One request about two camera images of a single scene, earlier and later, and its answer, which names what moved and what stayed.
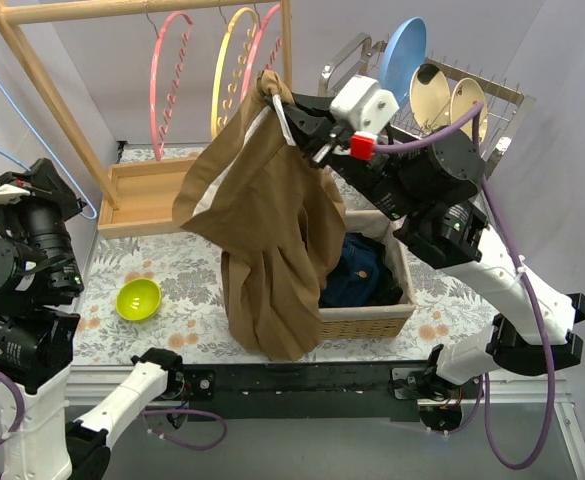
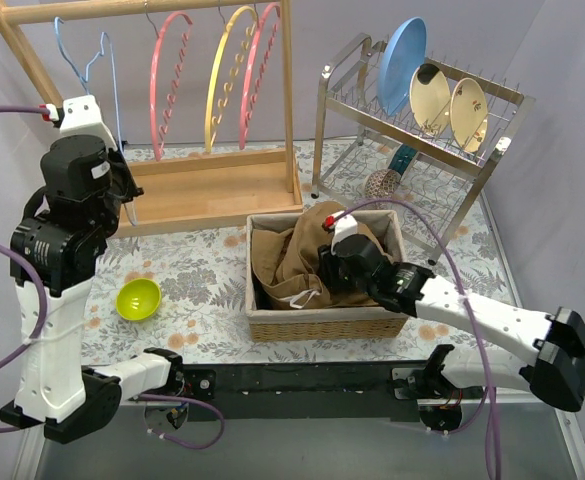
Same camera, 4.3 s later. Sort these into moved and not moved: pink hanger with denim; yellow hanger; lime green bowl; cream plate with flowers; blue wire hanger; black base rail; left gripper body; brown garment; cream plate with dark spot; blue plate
Moved: yellow hanger; left gripper body; blue wire hanger; brown garment
Not moved: blue plate; cream plate with flowers; black base rail; cream plate with dark spot; lime green bowl; pink hanger with denim
